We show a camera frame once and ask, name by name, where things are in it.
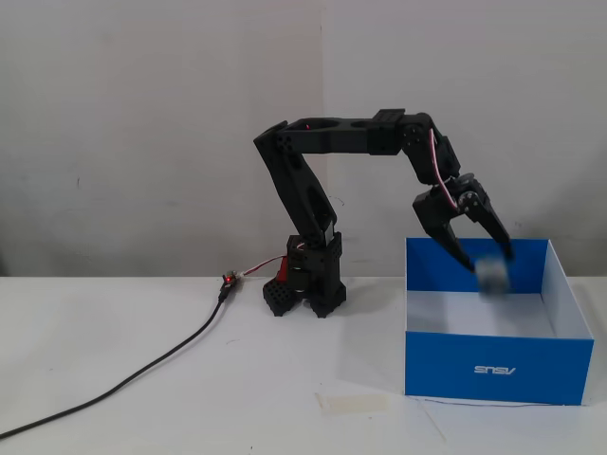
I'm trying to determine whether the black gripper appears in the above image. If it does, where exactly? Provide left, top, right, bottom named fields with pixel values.
left=411, top=171, right=517, bottom=276

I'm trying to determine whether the white servo wire loop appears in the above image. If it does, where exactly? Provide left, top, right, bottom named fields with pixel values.
left=426, top=126, right=464, bottom=215

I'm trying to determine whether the small board with red LED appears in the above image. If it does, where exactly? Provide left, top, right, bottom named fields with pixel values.
left=218, top=268, right=245, bottom=301

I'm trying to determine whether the red white lead wire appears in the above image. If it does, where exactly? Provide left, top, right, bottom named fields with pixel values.
left=236, top=254, right=285, bottom=279

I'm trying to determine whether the black power cable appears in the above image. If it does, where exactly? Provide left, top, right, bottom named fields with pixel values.
left=0, top=288, right=230, bottom=440

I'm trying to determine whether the gray block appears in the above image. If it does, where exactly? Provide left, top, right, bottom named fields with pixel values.
left=475, top=256, right=511, bottom=298

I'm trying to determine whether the clear tape strip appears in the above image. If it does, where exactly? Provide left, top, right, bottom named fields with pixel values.
left=316, top=392, right=389, bottom=416

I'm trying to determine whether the blue cardboard box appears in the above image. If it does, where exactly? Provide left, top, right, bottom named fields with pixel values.
left=404, top=236, right=596, bottom=408

